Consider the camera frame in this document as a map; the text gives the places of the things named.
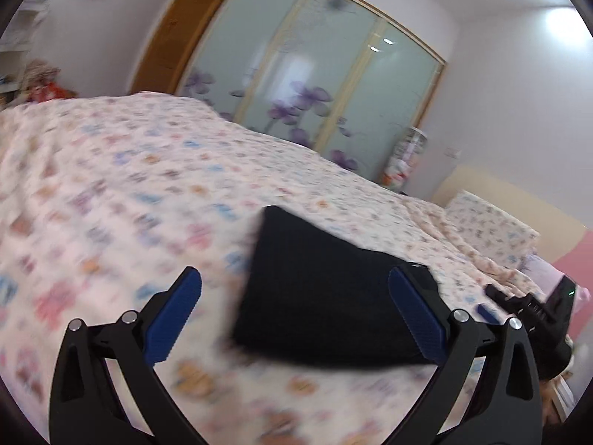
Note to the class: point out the bear printed blanket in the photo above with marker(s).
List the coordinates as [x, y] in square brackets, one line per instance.
[139, 241]

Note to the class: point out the clear cylinder of plush toys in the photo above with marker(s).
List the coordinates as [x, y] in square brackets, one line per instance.
[405, 162]

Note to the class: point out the floral glass sliding wardrobe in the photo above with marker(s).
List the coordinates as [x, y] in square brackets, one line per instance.
[315, 74]

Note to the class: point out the bear printed pillow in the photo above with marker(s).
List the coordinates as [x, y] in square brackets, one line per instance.
[491, 227]

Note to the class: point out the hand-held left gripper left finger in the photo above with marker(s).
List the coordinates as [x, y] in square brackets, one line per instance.
[175, 320]

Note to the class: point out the black pants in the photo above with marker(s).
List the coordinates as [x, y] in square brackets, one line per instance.
[324, 306]

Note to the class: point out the beige headboard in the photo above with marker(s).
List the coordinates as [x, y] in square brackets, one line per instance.
[519, 204]

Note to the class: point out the pile of plush toys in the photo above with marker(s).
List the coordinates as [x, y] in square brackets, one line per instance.
[41, 85]

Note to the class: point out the lavender pillow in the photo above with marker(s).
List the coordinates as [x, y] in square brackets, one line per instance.
[542, 273]

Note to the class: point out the wooden door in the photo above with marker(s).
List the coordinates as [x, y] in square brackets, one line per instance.
[171, 41]

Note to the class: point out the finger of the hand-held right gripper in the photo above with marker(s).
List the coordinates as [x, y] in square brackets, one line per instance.
[487, 314]
[514, 300]

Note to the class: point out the white storage rack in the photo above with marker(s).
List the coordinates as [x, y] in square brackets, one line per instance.
[18, 32]

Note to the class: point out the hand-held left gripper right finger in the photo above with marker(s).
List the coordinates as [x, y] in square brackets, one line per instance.
[419, 320]

